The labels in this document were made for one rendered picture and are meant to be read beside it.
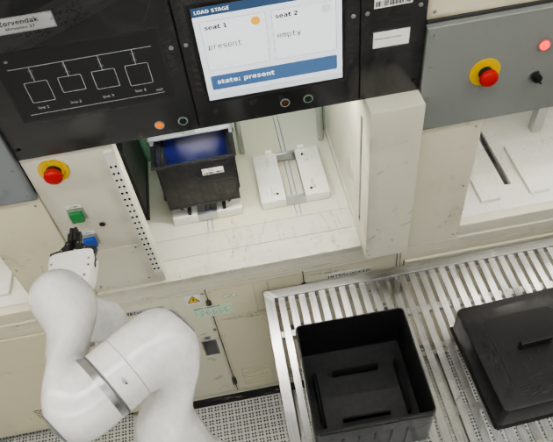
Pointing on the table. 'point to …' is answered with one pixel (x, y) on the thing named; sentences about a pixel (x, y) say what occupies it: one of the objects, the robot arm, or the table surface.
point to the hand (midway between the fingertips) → (75, 237)
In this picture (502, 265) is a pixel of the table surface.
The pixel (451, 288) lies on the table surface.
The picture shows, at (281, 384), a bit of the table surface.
